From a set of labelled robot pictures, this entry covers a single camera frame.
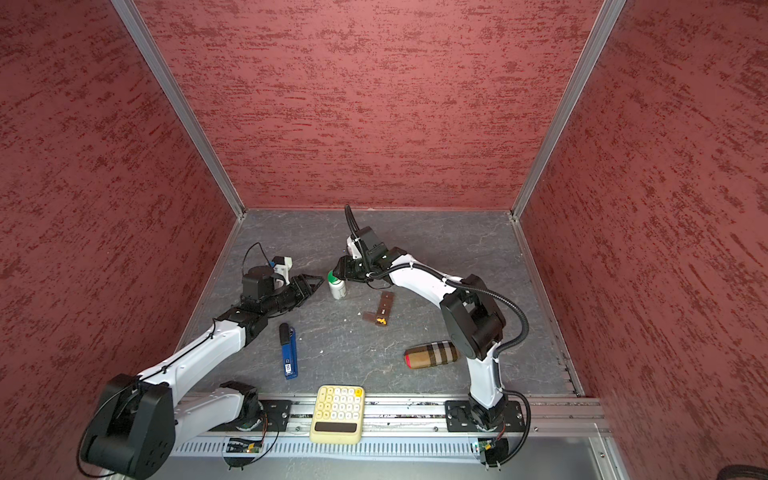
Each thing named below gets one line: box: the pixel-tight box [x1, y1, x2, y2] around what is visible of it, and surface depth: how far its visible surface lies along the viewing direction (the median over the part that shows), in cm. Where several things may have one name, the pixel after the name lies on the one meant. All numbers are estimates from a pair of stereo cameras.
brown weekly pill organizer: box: [362, 291, 395, 327], surface depth 93 cm
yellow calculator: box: [310, 384, 365, 444], surface depth 74 cm
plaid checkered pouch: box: [404, 340, 460, 369], surface depth 83 cm
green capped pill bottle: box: [327, 270, 346, 300], surface depth 92 cm
